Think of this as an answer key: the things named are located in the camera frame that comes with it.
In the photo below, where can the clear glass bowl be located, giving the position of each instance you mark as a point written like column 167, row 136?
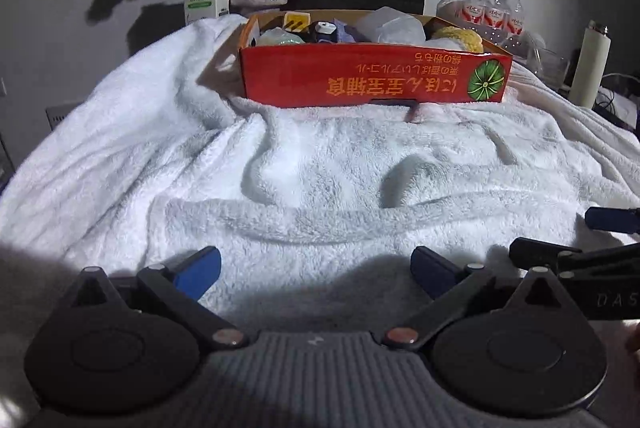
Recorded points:
column 547, row 63

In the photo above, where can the yellow and white plush toy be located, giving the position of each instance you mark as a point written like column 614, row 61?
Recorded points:
column 457, row 39

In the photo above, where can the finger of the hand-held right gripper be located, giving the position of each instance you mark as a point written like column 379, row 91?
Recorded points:
column 610, row 220
column 540, row 253

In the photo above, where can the white fluffy blanket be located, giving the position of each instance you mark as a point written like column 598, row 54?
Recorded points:
column 300, row 183

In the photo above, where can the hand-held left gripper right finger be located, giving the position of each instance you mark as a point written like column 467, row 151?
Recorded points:
column 432, row 272

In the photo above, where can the white thermos bottle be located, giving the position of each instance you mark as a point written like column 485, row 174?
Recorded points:
column 590, row 65

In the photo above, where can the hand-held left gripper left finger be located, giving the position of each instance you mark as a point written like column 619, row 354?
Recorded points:
column 197, row 272

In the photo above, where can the yellow black striped packet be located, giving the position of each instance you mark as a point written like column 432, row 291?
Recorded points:
column 296, row 22

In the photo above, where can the pack of water bottles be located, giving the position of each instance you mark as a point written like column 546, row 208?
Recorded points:
column 487, row 15

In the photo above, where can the purple cloth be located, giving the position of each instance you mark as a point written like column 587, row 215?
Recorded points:
column 350, row 32

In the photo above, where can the red cardboard box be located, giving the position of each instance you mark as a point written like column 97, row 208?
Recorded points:
column 360, row 78

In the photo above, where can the iridescent green bag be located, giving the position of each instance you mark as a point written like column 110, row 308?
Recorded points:
column 280, row 38

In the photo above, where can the white plastic container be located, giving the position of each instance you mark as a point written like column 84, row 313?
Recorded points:
column 390, row 25

